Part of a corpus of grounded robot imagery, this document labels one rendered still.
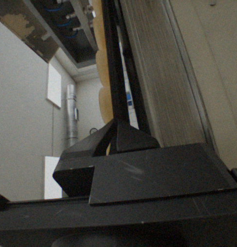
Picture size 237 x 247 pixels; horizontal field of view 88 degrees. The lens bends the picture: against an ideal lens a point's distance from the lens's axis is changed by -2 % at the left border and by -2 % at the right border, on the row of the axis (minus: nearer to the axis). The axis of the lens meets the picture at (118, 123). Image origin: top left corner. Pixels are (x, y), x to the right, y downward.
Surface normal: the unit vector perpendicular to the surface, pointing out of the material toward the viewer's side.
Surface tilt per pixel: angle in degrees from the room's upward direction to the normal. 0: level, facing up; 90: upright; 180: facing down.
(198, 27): 90
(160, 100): 90
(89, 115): 90
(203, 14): 90
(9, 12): 115
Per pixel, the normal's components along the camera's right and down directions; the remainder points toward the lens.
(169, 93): -0.14, -0.15
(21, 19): 0.57, 0.79
